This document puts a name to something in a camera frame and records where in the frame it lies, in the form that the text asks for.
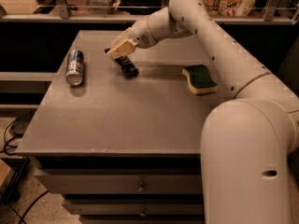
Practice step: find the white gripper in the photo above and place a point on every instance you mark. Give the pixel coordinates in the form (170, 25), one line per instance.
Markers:
(140, 36)

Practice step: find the black stand left floor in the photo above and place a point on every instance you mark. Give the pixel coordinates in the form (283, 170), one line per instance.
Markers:
(13, 171)

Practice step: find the black bag behind glass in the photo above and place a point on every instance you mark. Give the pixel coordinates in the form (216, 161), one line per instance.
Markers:
(140, 7)

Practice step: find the drawer metal knob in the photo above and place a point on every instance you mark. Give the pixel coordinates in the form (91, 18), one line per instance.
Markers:
(142, 188)
(143, 213)

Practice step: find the metal railing frame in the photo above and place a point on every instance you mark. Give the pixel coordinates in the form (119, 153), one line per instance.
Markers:
(270, 11)

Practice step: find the grey drawer cabinet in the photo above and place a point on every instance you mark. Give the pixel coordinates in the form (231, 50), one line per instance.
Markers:
(94, 144)

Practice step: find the top drawer metal knob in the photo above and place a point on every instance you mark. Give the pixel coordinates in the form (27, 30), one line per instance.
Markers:
(142, 188)

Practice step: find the silver blue redbull can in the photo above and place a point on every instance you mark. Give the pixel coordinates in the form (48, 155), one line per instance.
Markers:
(75, 68)

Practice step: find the black rxbar chocolate wrapper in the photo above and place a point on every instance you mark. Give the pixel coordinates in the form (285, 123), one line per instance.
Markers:
(126, 66)

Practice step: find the green yellow sponge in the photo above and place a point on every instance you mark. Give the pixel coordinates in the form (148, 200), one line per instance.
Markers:
(199, 80)

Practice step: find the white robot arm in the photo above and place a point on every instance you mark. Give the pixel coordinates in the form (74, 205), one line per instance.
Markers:
(245, 142)

